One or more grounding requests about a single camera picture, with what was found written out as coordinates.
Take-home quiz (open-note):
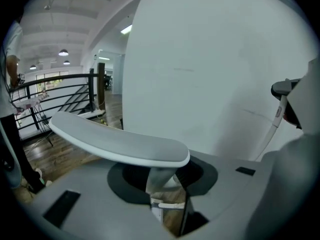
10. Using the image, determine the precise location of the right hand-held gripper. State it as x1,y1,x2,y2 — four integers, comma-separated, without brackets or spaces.
283,57,320,135

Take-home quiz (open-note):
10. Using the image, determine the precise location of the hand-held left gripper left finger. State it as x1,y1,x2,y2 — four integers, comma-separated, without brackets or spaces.
24,159,179,240

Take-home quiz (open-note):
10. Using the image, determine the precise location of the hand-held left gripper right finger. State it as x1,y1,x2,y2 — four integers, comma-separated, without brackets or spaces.
174,151,261,240

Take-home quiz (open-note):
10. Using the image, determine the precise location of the person's light grey clothing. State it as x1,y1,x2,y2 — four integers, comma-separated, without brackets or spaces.
246,133,320,240

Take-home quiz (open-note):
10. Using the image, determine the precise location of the pale teal curved object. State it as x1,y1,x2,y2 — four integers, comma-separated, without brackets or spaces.
0,123,24,190

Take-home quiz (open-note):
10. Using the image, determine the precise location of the pink ironing board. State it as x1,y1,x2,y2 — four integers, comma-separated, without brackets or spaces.
13,93,55,147

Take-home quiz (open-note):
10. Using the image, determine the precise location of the black metal railing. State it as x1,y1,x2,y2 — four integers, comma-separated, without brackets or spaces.
9,68,101,135

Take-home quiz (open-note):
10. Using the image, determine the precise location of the long ceiling light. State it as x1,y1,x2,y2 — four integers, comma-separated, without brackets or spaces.
120,23,133,35

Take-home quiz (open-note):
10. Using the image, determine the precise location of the dark wooden post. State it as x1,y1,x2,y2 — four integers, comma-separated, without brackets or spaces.
97,62,107,111

